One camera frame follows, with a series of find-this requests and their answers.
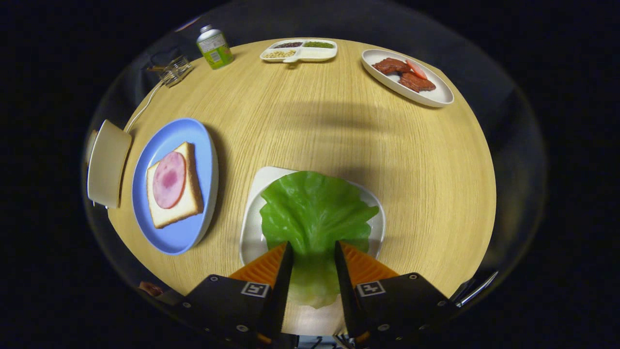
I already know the metal wire basket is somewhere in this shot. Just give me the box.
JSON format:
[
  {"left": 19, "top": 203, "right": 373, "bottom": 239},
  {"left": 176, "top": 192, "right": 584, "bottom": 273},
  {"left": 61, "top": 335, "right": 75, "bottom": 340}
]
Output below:
[{"left": 148, "top": 48, "right": 194, "bottom": 88}]

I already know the white bread slice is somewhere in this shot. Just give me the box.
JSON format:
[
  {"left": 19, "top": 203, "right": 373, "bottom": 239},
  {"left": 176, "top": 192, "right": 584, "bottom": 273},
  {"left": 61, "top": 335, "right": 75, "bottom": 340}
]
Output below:
[{"left": 146, "top": 142, "right": 204, "bottom": 229}]

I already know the grey metal bar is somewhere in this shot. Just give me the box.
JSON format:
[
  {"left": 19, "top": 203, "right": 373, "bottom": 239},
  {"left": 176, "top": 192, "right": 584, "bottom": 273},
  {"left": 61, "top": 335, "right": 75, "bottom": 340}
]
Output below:
[{"left": 455, "top": 270, "right": 499, "bottom": 308}]

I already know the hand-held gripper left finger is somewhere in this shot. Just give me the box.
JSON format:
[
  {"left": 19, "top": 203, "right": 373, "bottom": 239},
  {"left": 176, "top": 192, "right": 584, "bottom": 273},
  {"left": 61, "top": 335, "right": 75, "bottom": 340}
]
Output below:
[{"left": 172, "top": 241, "right": 295, "bottom": 346}]

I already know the cream toaster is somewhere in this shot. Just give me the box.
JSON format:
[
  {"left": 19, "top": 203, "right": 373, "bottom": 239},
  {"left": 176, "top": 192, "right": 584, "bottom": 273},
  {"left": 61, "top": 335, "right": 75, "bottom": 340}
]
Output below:
[{"left": 86, "top": 119, "right": 132, "bottom": 210}]

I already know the white divided dish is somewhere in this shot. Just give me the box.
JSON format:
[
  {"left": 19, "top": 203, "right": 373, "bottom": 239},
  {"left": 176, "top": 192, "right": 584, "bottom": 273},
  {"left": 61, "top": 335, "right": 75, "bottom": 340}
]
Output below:
[{"left": 260, "top": 39, "right": 338, "bottom": 63}]

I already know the blue plate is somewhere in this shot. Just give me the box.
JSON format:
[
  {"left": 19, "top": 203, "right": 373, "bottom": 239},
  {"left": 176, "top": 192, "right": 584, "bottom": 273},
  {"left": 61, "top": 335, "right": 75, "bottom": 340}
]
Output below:
[{"left": 132, "top": 118, "right": 219, "bottom": 256}]

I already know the green lettuce leaf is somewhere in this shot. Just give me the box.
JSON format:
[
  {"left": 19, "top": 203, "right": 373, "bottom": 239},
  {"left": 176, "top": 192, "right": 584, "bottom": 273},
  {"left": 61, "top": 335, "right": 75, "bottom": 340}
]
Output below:
[{"left": 260, "top": 170, "right": 380, "bottom": 311}]

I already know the white power cable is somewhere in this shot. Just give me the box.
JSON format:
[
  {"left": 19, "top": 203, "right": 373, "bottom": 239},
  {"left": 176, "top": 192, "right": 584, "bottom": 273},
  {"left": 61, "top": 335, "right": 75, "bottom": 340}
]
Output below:
[{"left": 124, "top": 78, "right": 168, "bottom": 134}]

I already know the pink ham slice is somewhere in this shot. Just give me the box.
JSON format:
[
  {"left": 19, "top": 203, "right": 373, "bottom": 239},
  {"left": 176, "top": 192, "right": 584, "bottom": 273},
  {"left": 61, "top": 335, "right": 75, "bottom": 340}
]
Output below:
[{"left": 153, "top": 151, "right": 187, "bottom": 209}]

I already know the brown meat piece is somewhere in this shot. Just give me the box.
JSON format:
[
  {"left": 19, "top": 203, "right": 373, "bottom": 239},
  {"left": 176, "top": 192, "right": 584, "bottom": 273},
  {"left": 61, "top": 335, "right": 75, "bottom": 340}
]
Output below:
[
  {"left": 372, "top": 58, "right": 412, "bottom": 75},
  {"left": 398, "top": 72, "right": 436, "bottom": 93}
]

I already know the pink sausage slice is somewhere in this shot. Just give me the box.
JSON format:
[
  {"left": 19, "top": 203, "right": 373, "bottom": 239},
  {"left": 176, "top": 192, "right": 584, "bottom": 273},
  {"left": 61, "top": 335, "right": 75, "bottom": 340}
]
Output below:
[{"left": 406, "top": 59, "right": 428, "bottom": 80}]

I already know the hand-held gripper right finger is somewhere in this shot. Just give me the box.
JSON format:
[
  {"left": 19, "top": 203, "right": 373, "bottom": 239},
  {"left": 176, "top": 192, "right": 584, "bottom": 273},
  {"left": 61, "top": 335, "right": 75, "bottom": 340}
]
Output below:
[{"left": 334, "top": 241, "right": 458, "bottom": 346}]

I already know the white square plate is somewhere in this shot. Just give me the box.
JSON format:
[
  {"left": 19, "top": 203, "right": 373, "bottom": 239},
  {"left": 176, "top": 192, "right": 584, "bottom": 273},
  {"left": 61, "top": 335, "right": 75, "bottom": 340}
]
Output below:
[{"left": 239, "top": 166, "right": 387, "bottom": 266}]

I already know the white oval plate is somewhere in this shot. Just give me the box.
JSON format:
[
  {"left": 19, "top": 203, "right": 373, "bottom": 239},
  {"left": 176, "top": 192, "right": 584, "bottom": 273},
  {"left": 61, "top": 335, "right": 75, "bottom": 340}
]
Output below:
[{"left": 361, "top": 49, "right": 455, "bottom": 108}]

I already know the green label metal bottle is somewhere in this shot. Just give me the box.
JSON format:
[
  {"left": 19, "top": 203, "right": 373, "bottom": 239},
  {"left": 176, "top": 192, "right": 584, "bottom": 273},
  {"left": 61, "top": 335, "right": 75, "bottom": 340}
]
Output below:
[{"left": 196, "top": 24, "right": 234, "bottom": 70}]

